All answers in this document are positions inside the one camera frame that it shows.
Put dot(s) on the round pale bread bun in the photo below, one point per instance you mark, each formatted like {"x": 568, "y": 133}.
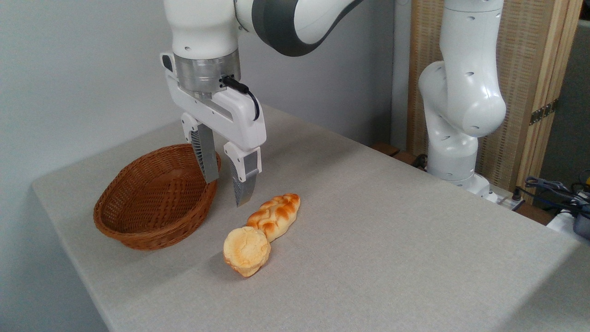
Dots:
{"x": 246, "y": 251}

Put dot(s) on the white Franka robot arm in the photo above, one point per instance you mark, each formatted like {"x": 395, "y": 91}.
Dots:
{"x": 461, "y": 92}

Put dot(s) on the brown wooden furniture edge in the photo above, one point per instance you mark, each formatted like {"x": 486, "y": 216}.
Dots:
{"x": 392, "y": 151}

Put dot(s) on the brown wicker basket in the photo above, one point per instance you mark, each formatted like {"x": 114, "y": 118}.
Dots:
{"x": 152, "y": 226}

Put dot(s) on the bamboo wooden folding screen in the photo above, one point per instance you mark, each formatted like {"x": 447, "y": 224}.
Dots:
{"x": 521, "y": 69}

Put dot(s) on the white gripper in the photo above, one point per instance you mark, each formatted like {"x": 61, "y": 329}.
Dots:
{"x": 239, "y": 122}

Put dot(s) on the braided golden bread loaf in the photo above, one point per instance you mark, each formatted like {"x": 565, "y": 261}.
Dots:
{"x": 276, "y": 214}

